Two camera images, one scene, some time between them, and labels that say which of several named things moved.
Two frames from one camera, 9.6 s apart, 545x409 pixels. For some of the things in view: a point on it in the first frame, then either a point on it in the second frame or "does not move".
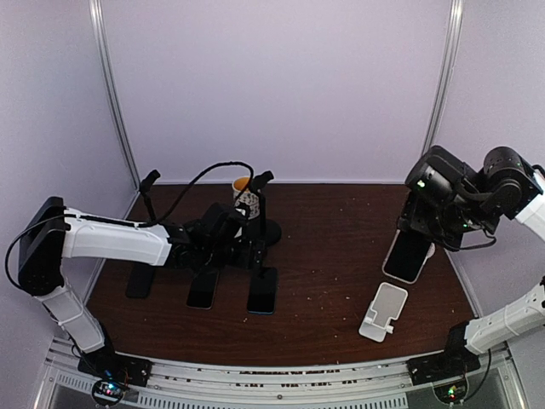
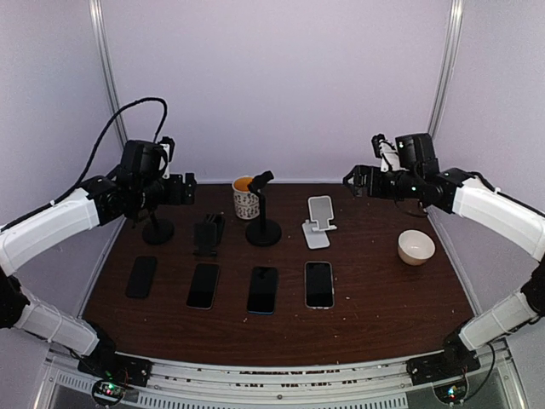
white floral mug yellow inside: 250,197 does not move
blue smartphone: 262,291 does not move
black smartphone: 139,280 does not move
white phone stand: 387,305 → 320,210
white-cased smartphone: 408,256 → 318,285
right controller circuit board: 451,393 does not move
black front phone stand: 266,232 does not move
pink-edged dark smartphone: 203,289 does not move
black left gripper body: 220,255 → 152,194
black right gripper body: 444,227 → 405,187
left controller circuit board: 107,392 does not move
